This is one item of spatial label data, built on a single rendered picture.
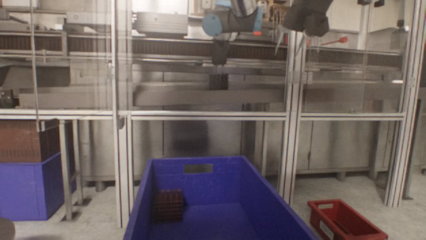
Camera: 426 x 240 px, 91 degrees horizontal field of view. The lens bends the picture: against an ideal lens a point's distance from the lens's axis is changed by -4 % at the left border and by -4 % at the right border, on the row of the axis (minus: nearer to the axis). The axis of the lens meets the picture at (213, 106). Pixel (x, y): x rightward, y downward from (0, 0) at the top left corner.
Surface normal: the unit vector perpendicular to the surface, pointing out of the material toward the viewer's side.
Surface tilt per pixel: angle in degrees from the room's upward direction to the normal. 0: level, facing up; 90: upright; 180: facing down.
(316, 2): 122
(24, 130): 90
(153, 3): 90
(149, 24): 90
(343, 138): 90
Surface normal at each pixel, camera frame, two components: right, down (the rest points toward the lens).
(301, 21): 0.10, 0.51
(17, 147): 0.14, 0.13
